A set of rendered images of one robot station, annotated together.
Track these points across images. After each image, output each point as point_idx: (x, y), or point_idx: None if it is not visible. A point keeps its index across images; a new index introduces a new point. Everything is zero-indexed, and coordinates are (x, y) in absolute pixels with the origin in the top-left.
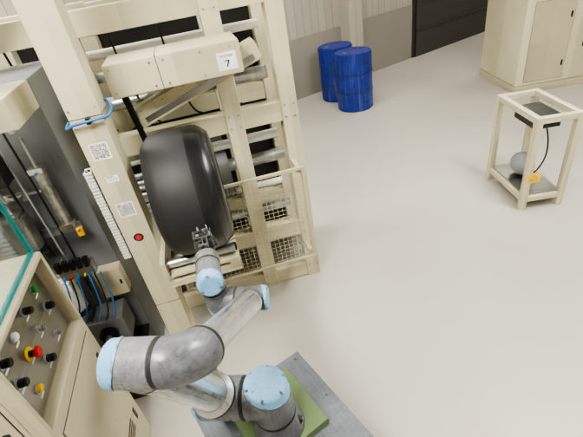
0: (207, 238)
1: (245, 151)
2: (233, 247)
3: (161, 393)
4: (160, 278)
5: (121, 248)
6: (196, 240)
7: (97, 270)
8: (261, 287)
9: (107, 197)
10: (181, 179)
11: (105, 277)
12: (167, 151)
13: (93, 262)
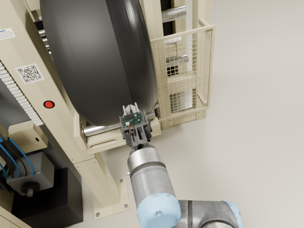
0: (143, 127)
1: (156, 7)
2: (154, 115)
3: None
4: (75, 142)
5: (31, 116)
6: (127, 130)
7: (12, 129)
8: (233, 212)
9: (2, 59)
10: (100, 37)
11: (21, 137)
12: None
13: (2, 129)
